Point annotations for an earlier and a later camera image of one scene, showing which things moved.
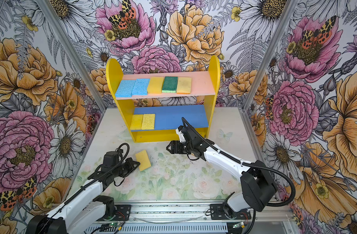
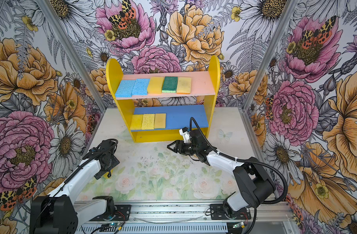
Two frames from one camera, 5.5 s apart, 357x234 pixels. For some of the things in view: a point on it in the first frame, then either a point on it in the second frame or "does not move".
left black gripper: x=130 y=162 -> x=114 y=163
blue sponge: x=124 y=88 does not move
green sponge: x=169 y=84 does not move
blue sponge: x=140 y=87 does not move
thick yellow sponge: x=155 y=85 does not move
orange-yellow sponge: x=143 y=158 -> x=160 y=121
